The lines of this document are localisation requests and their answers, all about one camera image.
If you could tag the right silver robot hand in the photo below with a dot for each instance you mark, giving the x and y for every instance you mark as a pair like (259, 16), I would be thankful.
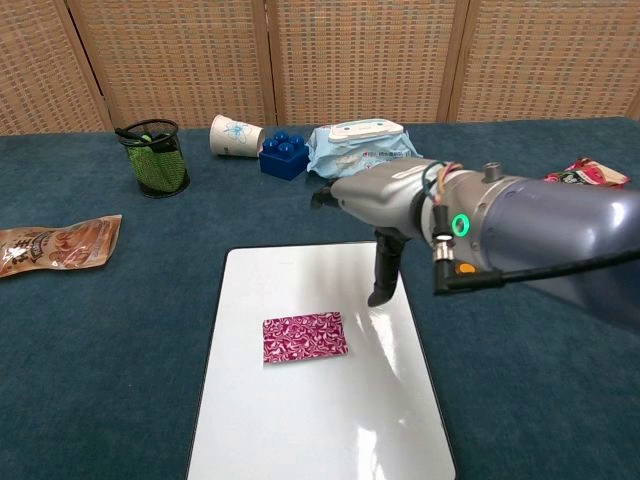
(380, 200)

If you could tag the red pink patterned card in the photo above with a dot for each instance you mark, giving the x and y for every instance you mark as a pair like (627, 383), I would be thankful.
(305, 337)

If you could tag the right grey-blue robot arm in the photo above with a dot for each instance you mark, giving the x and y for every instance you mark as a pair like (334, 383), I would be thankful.
(550, 225)

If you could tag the white rectangular board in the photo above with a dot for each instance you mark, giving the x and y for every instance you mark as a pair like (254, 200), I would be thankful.
(310, 410)

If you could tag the light blue wet wipes pack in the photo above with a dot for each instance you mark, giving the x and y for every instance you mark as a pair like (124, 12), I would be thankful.
(350, 147)

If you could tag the blue building block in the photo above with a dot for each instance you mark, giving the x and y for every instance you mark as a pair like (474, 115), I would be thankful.
(280, 162)

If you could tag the woven bamboo folding screen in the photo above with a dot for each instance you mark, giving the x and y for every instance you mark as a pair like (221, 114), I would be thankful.
(350, 60)

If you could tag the white paper cup blue flower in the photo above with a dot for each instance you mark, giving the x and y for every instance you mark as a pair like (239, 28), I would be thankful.
(232, 137)

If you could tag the black mesh pen holder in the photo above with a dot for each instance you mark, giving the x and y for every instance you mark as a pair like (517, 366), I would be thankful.
(172, 180)

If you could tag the red spout drink pouch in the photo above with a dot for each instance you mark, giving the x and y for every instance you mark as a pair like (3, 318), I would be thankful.
(595, 175)

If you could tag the green cloth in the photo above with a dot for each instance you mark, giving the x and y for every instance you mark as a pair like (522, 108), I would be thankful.
(150, 167)

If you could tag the black pen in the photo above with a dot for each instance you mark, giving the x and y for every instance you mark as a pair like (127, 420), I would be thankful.
(131, 135)

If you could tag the teal table cloth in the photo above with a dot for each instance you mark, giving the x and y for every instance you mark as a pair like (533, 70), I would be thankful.
(100, 350)

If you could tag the brown spout drink pouch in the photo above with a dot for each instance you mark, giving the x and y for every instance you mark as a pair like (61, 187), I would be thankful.
(55, 247)

